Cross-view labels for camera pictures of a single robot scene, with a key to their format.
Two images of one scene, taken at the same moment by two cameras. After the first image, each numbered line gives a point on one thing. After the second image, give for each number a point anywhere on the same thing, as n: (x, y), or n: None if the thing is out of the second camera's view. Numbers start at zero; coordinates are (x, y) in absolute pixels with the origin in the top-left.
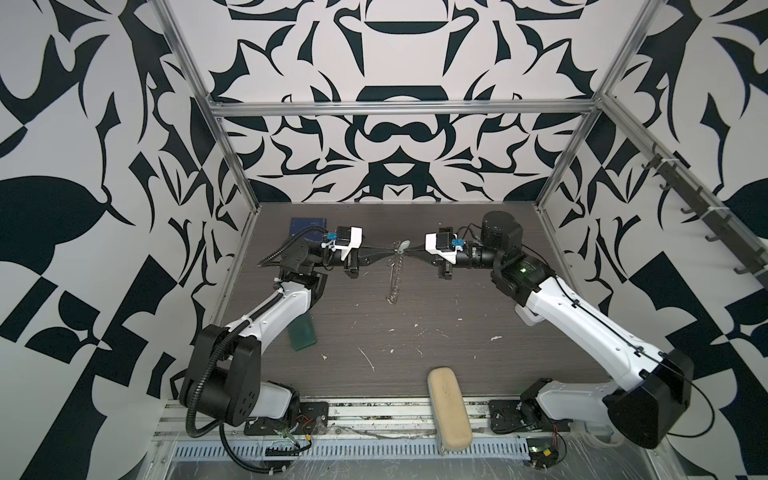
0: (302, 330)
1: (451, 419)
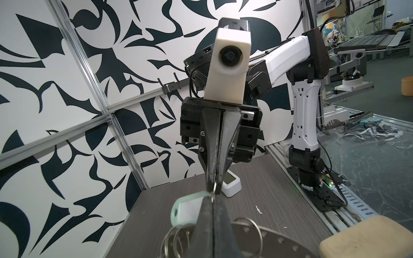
0: None
1: (383, 236)
